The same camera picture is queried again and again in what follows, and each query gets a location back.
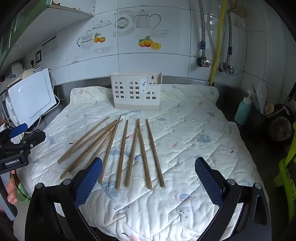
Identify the metal water valve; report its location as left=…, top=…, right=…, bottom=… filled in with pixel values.
left=220, top=65, right=235, bottom=75

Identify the yellow gas pipe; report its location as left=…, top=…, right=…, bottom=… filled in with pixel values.
left=209, top=0, right=228, bottom=87

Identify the black cooking pot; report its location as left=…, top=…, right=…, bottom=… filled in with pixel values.
left=268, top=103, right=295, bottom=142

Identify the red knob water valve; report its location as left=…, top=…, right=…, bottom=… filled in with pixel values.
left=196, top=56, right=211, bottom=68

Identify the white rice paddle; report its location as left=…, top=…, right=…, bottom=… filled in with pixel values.
left=257, top=83, right=268, bottom=114

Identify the braided metal hose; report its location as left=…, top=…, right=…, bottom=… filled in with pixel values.
left=218, top=0, right=234, bottom=70
left=198, top=0, right=207, bottom=61

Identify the white rounded appliance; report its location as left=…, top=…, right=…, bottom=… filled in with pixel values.
left=10, top=61, right=35, bottom=80

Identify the white quilted mat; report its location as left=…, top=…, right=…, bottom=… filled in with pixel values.
left=17, top=85, right=270, bottom=241

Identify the white wall label sticker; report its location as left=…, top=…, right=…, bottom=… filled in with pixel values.
left=42, top=35, right=58, bottom=56

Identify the row of brown chopsticks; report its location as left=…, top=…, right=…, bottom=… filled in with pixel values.
left=57, top=115, right=166, bottom=191

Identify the black utensil cup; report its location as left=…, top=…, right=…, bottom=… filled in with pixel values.
left=250, top=108, right=269, bottom=139

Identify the white power cable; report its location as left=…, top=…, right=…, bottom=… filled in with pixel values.
left=38, top=91, right=61, bottom=127

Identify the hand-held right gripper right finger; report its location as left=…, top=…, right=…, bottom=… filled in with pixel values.
left=195, top=157, right=272, bottom=241

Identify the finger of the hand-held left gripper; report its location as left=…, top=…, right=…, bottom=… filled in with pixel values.
left=22, top=130, right=46, bottom=149
left=9, top=123, right=28, bottom=138

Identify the teal soap bottle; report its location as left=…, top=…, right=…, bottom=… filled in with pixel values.
left=234, top=90, right=252, bottom=126

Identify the white utensil holder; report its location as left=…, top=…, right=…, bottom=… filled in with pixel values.
left=110, top=72, right=163, bottom=111

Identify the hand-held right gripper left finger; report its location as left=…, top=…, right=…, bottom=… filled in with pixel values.
left=25, top=157, right=103, bottom=241

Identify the person's left hand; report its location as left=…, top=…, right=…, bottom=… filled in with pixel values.
left=6, top=170, right=19, bottom=205

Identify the green wall cabinet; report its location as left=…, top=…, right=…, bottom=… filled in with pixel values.
left=0, top=0, right=93, bottom=70

